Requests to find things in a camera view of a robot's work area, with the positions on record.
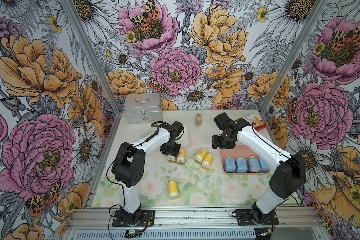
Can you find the yellow pencil sharpener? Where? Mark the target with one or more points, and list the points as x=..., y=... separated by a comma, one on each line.
x=200, y=155
x=172, y=189
x=181, y=156
x=207, y=161
x=171, y=158

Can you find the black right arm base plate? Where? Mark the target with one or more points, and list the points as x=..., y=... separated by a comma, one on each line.
x=249, y=217

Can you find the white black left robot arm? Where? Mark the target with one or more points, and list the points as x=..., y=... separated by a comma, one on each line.
x=129, y=164

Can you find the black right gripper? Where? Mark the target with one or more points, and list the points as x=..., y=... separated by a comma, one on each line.
x=215, y=143

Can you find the pink plastic tray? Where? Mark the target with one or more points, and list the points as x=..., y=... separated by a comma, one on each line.
x=240, y=151

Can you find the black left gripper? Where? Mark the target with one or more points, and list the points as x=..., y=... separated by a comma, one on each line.
x=174, y=152

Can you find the blue pencil sharpener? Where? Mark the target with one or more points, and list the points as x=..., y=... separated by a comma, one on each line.
x=264, y=166
x=229, y=165
x=253, y=165
x=241, y=166

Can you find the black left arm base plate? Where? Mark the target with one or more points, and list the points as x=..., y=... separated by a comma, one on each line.
x=140, y=218

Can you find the white plastic tray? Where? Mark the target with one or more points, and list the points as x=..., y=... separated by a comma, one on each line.
x=184, y=141

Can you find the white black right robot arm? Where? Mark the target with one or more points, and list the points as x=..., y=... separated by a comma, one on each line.
x=289, y=169

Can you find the red white small box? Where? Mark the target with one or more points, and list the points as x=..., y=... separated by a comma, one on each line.
x=255, y=122

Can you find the small glass bottle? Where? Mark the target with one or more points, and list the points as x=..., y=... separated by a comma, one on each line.
x=198, y=120

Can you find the aluminium rail frame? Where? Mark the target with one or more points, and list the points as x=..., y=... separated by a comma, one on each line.
x=200, y=223

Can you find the silver metal case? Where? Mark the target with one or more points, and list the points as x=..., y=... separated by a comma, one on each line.
x=143, y=108

